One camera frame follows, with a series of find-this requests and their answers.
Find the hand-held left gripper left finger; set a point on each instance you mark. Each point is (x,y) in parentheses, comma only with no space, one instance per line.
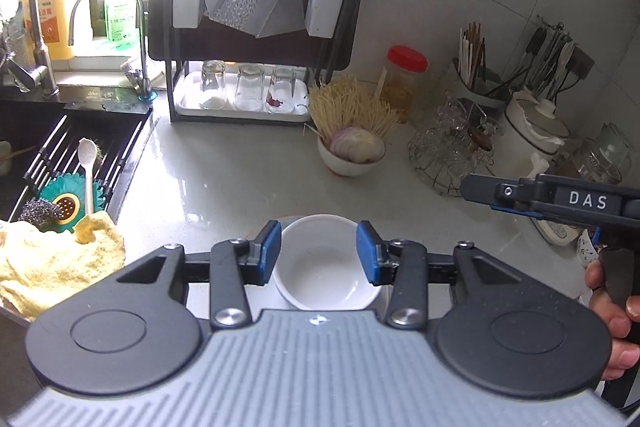
(270,252)

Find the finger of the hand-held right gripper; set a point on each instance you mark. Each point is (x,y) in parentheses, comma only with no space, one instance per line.
(480,189)

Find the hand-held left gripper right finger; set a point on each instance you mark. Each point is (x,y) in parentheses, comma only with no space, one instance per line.
(365,252)

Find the white ceramic bowl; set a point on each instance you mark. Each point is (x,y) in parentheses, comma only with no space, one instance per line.
(325,272)

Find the person's right hand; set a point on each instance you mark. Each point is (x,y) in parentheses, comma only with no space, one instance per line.
(622,337)

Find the glass kettle with cream base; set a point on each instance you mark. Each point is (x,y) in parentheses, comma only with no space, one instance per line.
(605,157)

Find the white electric pot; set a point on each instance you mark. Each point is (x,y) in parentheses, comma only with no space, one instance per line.
(520,142)

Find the white bowl with brown foot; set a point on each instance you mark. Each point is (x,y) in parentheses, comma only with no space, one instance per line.
(340,167)

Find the green chopstick holder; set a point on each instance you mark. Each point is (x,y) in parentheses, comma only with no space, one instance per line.
(480,89)

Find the halved onion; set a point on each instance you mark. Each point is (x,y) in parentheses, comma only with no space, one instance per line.
(357,146)

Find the red lid glass jar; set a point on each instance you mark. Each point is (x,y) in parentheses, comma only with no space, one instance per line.
(400,87)

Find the bundle of chopsticks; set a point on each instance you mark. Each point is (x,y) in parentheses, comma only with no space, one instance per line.
(472,57)

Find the hanging kitchen utensils rack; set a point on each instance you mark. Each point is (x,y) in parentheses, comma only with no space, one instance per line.
(545,57)

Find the white drip tray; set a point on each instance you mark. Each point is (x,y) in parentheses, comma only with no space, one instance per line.
(190,112)

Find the clear glass with red print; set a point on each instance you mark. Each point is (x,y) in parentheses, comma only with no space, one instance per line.
(281,89)

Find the clear drinking glass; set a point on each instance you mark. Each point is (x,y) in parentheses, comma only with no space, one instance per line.
(212,82)
(248,87)

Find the black sink drying rack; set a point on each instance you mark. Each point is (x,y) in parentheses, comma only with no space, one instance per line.
(112,157)

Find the white ceramic spoon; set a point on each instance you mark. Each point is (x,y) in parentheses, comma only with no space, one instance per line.
(87,177)

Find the black dish rack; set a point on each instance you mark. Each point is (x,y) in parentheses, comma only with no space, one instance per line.
(171,77)

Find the teal sunflower scrubber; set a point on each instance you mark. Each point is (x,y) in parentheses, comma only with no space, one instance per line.
(60,193)

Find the yellow dish cloth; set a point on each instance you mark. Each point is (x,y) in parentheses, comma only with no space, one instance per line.
(50,267)

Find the slim gooseneck faucet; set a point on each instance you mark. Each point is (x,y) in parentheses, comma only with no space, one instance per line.
(142,57)

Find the steel wool scourer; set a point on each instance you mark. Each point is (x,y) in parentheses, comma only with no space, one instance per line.
(40,212)

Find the white utensil caddy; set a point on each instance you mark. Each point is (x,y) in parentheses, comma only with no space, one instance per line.
(322,14)
(187,7)

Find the green detergent bottle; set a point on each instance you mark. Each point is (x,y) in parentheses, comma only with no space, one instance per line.
(120,17)

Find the yellow detergent bottle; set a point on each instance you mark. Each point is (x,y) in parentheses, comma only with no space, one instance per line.
(55,17)

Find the large steel faucet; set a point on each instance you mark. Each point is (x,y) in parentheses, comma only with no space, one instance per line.
(35,32)

